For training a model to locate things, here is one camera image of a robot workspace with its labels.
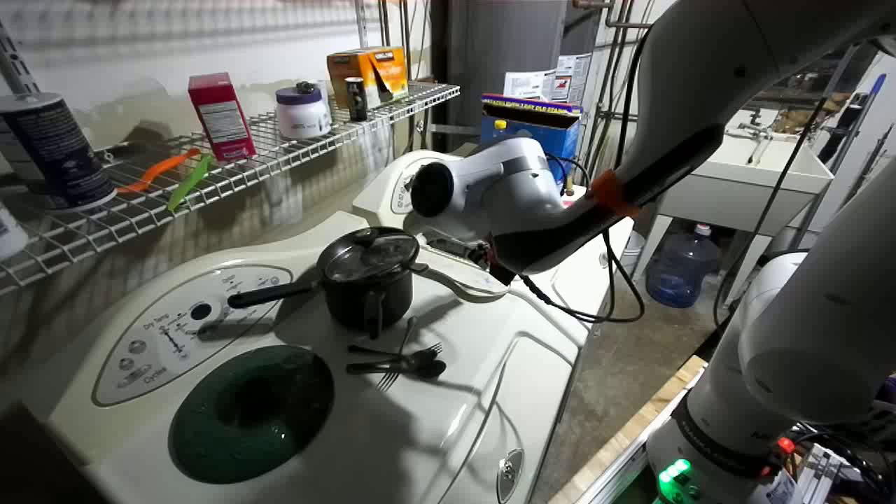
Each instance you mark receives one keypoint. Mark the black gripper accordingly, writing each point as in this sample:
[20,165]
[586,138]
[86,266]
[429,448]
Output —
[465,250]

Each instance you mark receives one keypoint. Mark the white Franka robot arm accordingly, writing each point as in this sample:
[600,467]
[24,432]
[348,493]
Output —
[747,57]

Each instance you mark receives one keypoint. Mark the glass pot lid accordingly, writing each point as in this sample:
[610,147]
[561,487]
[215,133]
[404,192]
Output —
[367,252]

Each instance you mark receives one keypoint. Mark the white jar with purple lid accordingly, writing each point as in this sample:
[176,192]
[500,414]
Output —
[303,112]

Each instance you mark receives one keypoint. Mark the white appliance with green window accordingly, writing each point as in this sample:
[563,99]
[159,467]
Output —
[450,326]

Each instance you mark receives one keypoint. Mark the black cooking pot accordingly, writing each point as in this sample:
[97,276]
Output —
[367,294]

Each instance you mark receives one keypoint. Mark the black kitchen tongs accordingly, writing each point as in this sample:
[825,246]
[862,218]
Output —
[401,365]

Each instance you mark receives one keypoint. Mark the blue cardboard box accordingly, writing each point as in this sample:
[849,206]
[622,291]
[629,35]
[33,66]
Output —
[549,141]

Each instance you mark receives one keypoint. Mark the white paper boxes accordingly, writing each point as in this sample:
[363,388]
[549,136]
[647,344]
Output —
[547,81]

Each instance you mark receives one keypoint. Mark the small black bottle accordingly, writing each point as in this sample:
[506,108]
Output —
[358,99]

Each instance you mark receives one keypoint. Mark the orange cardboard box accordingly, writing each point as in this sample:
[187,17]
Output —
[394,70]
[352,73]

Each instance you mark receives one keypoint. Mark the blue water jug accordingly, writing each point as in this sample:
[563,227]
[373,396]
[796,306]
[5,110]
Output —
[682,266]

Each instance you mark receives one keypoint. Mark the wooden platform board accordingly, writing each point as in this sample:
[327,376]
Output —
[618,437]

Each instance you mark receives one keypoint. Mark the red cardboard box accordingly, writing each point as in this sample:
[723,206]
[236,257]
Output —
[223,119]

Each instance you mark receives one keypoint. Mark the green plastic tool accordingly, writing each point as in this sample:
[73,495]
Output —
[192,183]

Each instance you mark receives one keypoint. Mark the orange plastic tool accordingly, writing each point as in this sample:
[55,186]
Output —
[156,173]

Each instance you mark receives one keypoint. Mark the black cylindrical canister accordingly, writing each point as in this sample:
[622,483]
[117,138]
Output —
[57,150]

